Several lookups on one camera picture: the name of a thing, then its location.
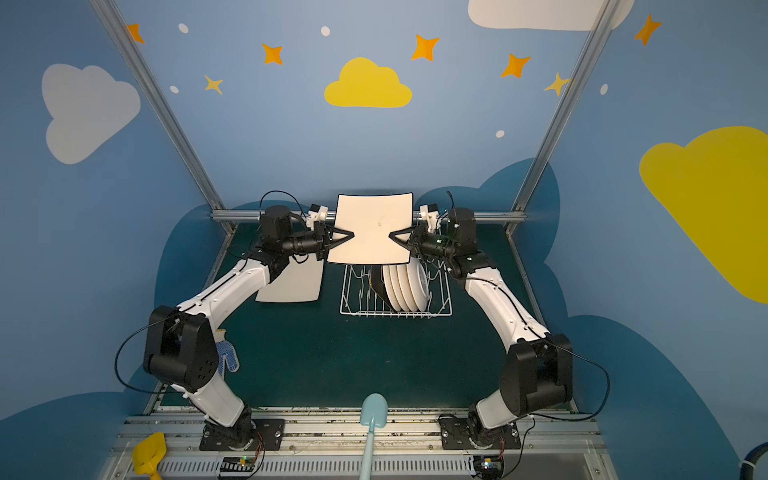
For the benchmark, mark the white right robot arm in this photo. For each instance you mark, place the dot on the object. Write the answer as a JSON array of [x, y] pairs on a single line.
[[538, 369]]

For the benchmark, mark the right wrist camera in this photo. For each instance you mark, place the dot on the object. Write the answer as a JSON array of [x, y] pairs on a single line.
[[429, 213]]

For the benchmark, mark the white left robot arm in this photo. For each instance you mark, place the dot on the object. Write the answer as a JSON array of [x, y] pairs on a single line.
[[180, 348]]

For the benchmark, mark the left circuit board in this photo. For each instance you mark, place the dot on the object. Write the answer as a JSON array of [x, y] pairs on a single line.
[[237, 464]]

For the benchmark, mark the cream square plate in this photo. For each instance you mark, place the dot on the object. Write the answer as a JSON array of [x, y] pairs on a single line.
[[298, 283], [371, 219]]

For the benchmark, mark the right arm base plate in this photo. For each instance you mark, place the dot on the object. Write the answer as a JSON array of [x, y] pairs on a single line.
[[457, 433]]

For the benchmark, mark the light blue toy shovel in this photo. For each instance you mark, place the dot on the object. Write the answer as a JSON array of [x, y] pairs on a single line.
[[373, 416]]

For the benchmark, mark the right circuit board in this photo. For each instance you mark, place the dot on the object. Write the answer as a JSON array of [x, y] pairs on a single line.
[[487, 468]]

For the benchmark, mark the white wire dish rack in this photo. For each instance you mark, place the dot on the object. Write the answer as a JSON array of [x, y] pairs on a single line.
[[357, 298]]

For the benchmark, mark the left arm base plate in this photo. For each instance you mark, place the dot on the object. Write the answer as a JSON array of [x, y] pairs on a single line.
[[246, 435]]

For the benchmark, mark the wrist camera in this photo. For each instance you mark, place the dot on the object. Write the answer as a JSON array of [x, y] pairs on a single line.
[[316, 214], [429, 213]]

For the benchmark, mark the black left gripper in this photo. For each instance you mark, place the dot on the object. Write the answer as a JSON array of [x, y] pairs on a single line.
[[327, 240]]

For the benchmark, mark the black square plate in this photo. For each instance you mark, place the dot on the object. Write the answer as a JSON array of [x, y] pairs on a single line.
[[377, 285]]

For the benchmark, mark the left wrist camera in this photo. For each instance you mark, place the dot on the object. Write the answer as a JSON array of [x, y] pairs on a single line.
[[316, 214]]

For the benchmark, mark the yellow toy scoop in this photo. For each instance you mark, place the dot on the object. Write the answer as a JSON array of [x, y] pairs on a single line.
[[147, 455]]

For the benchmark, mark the blue dotted work glove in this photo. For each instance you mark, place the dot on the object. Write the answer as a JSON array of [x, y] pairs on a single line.
[[228, 358]]

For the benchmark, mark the circuit board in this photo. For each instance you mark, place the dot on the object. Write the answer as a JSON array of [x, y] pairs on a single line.
[[237, 464], [487, 468]]

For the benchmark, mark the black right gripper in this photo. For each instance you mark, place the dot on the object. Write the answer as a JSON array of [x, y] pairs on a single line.
[[414, 241]]

